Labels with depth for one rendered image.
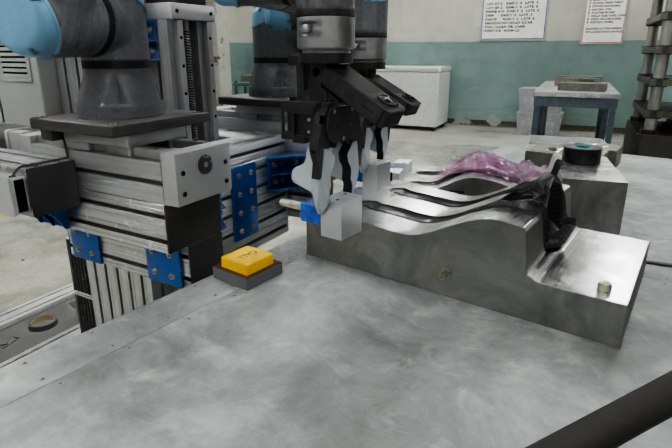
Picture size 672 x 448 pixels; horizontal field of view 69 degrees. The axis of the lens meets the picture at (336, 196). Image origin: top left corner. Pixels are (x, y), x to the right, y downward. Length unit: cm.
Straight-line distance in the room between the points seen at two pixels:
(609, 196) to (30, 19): 103
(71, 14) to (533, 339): 78
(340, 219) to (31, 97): 94
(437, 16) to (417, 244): 773
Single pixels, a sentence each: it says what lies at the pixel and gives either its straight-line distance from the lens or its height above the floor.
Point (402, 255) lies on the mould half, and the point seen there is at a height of 85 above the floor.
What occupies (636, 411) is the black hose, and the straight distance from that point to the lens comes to 51.
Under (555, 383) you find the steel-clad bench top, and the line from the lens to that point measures 63.
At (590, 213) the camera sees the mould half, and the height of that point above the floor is 84.
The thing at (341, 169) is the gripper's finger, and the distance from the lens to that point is 71.
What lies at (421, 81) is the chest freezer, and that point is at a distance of 757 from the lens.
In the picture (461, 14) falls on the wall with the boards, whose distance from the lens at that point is 832.
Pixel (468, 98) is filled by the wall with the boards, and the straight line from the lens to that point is 830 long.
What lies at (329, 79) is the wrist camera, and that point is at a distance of 64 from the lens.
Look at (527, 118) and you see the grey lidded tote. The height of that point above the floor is 24.
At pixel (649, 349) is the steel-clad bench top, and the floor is 80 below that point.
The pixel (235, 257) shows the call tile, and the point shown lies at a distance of 81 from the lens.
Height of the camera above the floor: 115
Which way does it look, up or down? 16 degrees down
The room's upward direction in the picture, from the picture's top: straight up
